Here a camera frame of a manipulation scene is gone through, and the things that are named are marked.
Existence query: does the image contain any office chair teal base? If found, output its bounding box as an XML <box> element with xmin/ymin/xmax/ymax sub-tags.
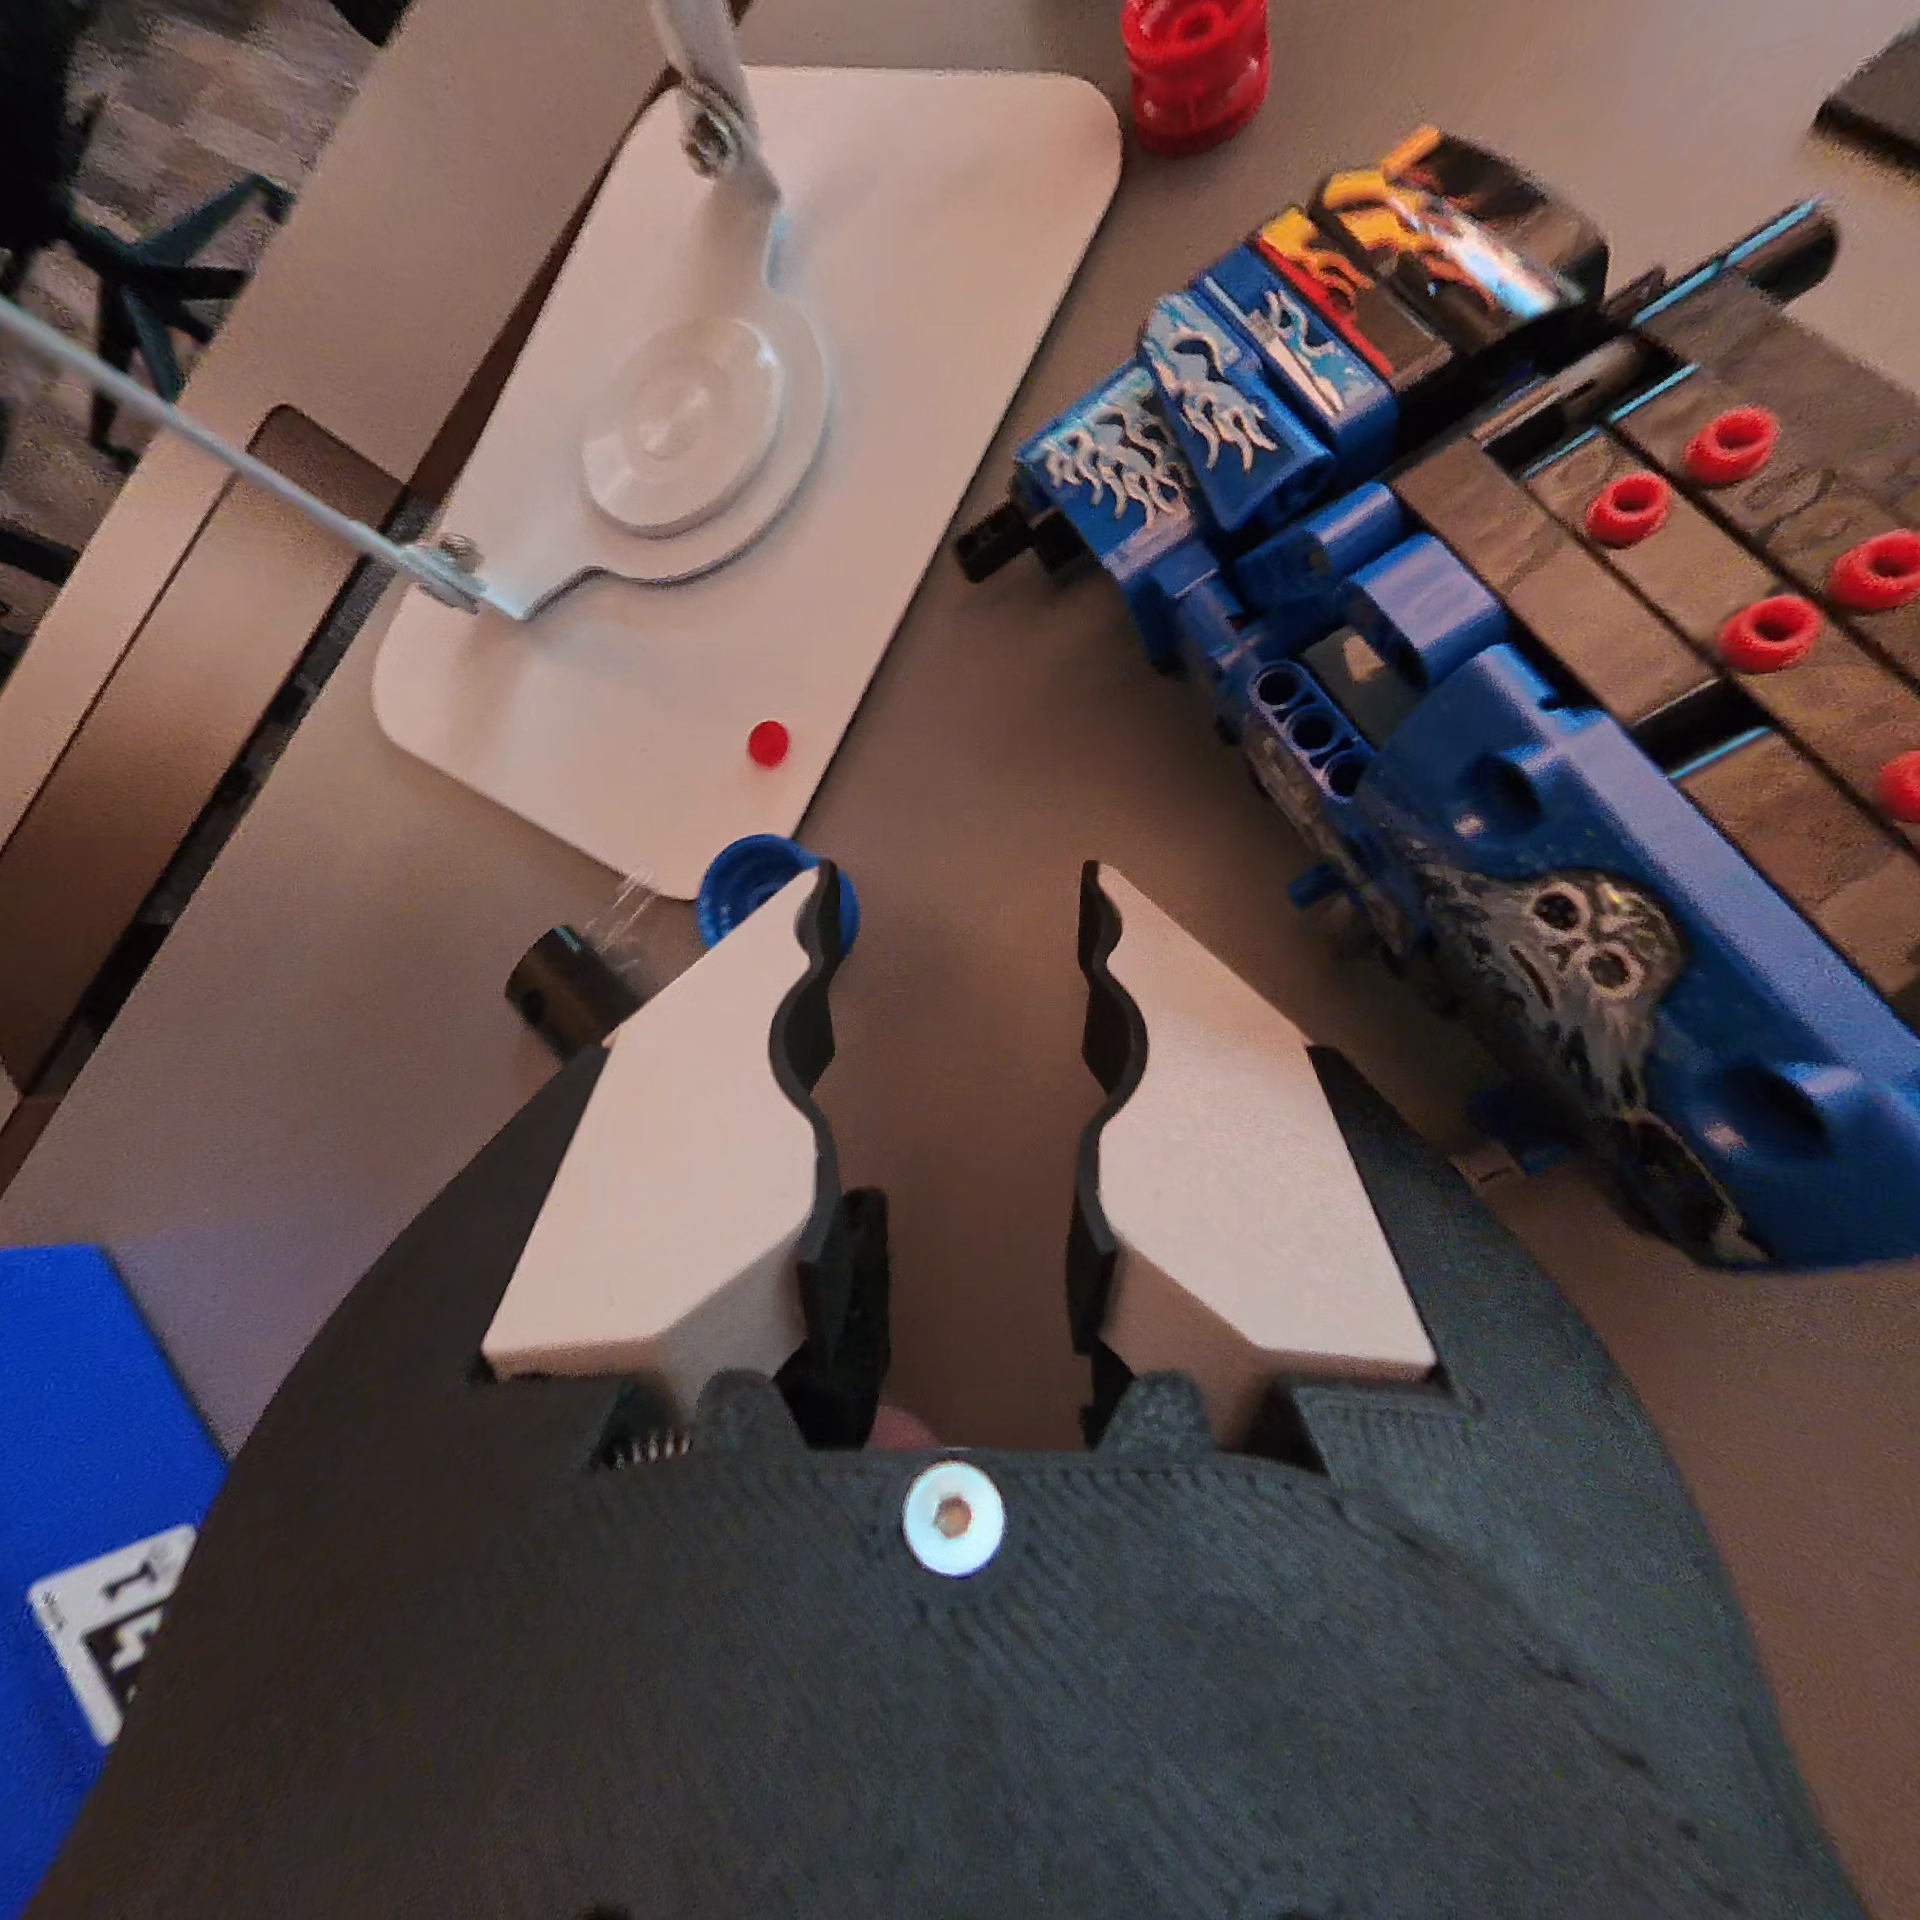
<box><xmin>60</xmin><ymin>173</ymin><xmax>295</xmax><ymax>452</ymax></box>

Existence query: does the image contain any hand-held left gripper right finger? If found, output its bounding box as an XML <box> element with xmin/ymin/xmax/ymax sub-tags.
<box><xmin>1064</xmin><ymin>859</ymin><xmax>1443</xmax><ymax>1450</ymax></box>

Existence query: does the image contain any blue toy wheel rim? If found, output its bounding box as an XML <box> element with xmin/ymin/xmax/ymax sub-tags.
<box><xmin>698</xmin><ymin>833</ymin><xmax>866</xmax><ymax>954</ymax></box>

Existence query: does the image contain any white metal stand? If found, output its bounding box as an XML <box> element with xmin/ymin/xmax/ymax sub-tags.
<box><xmin>0</xmin><ymin>0</ymin><xmax>1127</xmax><ymax>903</ymax></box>

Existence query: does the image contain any blue black toy truck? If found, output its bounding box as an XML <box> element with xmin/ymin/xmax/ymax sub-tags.
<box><xmin>955</xmin><ymin>127</ymin><xmax>1920</xmax><ymax>1275</ymax></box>

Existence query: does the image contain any blue plastic bin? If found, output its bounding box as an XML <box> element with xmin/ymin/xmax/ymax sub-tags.
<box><xmin>0</xmin><ymin>1245</ymin><xmax>231</xmax><ymax>1862</ymax></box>

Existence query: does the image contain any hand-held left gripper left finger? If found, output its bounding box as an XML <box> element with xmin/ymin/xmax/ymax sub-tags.
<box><xmin>481</xmin><ymin>859</ymin><xmax>895</xmax><ymax>1450</ymax></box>

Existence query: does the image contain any red toy wheel rim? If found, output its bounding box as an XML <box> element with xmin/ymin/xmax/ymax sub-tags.
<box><xmin>1119</xmin><ymin>0</ymin><xmax>1273</xmax><ymax>158</ymax></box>

